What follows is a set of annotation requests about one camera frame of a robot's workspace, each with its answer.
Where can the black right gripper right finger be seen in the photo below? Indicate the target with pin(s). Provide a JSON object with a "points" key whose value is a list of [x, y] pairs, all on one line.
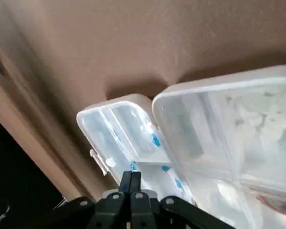
{"points": [[143, 212]]}

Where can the small white medicine box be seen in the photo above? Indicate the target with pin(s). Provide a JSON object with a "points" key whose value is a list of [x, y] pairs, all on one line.
{"points": [[205, 133]]}

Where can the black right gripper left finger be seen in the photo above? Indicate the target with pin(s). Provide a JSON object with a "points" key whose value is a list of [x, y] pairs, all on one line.
{"points": [[109, 210]]}

